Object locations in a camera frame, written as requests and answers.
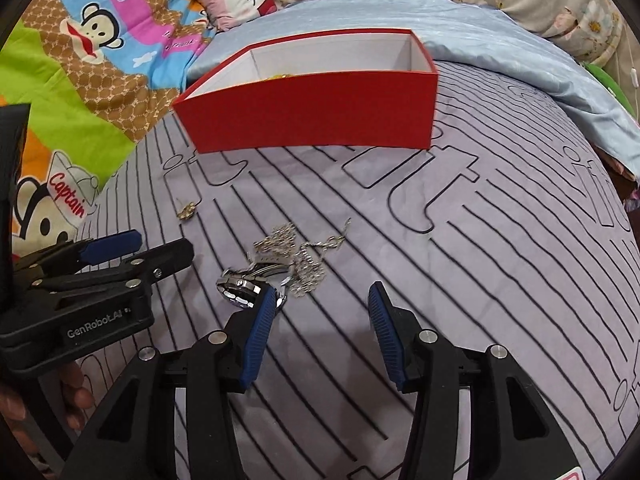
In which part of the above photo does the person's left hand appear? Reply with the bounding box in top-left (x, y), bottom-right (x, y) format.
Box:
top-left (0, 362), bottom-right (96, 457)

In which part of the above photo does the green plastic object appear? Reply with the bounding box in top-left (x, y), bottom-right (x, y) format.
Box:
top-left (584, 62), bottom-right (627, 107)

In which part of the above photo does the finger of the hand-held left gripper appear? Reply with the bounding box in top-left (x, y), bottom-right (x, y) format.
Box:
top-left (25, 238), bottom-right (196, 306)
top-left (12, 230), bottom-right (144, 277)

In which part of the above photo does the grey striped bed sheet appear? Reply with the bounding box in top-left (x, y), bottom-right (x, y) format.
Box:
top-left (65, 60), bottom-right (640, 480)

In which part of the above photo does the cartoon monkey printed blanket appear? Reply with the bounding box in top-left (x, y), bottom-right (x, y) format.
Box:
top-left (0, 0), bottom-right (222, 263)

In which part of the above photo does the red cardboard box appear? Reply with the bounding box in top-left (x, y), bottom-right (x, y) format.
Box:
top-left (172, 29), bottom-right (440, 154)

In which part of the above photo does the silver wrist watch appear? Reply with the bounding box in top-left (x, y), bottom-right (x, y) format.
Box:
top-left (215, 260), bottom-right (289, 312)

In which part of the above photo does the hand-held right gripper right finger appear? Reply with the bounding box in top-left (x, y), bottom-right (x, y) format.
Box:
top-left (366, 281), bottom-right (578, 480)

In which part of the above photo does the light blue quilt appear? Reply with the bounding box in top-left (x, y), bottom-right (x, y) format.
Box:
top-left (187, 0), bottom-right (640, 182)

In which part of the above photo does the silver chain necklace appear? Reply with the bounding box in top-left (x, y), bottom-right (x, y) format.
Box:
top-left (252, 217), bottom-right (354, 299)

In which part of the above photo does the beige curtain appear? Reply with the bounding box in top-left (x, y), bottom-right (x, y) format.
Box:
top-left (606, 0), bottom-right (640, 128)

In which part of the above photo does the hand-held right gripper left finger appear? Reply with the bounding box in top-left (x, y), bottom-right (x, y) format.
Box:
top-left (62, 284), bottom-right (281, 480)

